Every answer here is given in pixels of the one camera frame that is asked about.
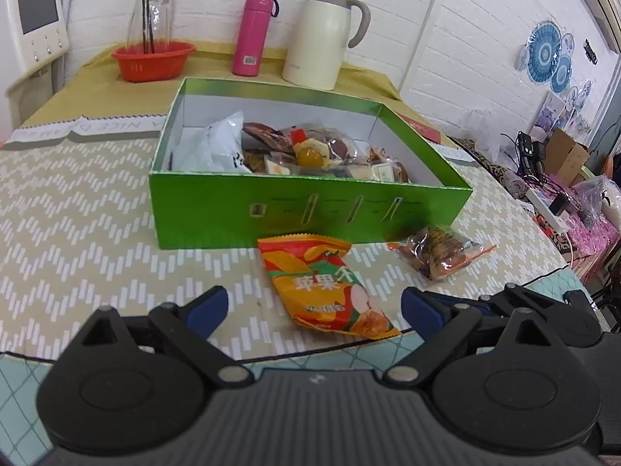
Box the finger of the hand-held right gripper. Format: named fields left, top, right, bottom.
left=427, top=283, right=576, bottom=321

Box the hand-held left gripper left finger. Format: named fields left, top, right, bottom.
left=73, top=285, right=253, bottom=389

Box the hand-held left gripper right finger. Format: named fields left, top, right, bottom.
left=383, top=287, right=568, bottom=389

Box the peanut bag with orange edge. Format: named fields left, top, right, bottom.
left=387, top=224, right=498, bottom=282

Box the green cardboard box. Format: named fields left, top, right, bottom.
left=148, top=77, right=474, bottom=250

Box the orange apple chip packet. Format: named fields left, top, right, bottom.
left=257, top=234, right=402, bottom=341

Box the white snack packet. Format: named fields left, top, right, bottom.
left=170, top=111, right=253, bottom=174

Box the pile of mixed snacks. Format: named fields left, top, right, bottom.
left=240, top=121, right=413, bottom=184

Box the pink floral cloth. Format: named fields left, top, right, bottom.
left=534, top=189, right=621, bottom=273

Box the white power strip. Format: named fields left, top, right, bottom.
left=526, top=188, right=571, bottom=234

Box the clear plastic bag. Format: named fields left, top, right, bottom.
left=572, top=175, right=607, bottom=226

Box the dark patterned cloth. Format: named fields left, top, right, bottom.
left=449, top=136, right=522, bottom=195

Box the brown cardboard box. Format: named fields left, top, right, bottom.
left=546, top=129, right=590, bottom=185

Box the beige chevron tablecloth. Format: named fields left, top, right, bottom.
left=0, top=116, right=583, bottom=365

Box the red envelope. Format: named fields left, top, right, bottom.
left=395, top=109, right=442, bottom=144

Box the teal diamond tablecloth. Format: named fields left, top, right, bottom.
left=0, top=267, right=593, bottom=452

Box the mustard yellow cloth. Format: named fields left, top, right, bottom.
left=10, top=41, right=403, bottom=132

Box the red plastic basket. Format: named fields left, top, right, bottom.
left=111, top=41, right=197, bottom=83

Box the pink thermos bottle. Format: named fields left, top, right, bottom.
left=231, top=0, right=281, bottom=77

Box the cream thermal jug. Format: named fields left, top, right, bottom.
left=282, top=0, right=372, bottom=91

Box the glass carafe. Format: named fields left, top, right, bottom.
left=125, top=0, right=175, bottom=54

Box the black drinking straw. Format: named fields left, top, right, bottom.
left=141, top=0, right=157, bottom=55

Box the white air conditioner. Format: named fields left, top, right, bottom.
left=575, top=0, right=621, bottom=54

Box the white dispenser with screen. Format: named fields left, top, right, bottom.
left=0, top=0, right=73, bottom=122

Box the small blue round wall decoration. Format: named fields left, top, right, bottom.
left=550, top=55, right=574, bottom=94

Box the large blue round wall decoration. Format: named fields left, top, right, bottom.
left=525, top=19, right=564, bottom=84

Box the white wall conduit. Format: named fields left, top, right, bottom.
left=402, top=0, right=452, bottom=89

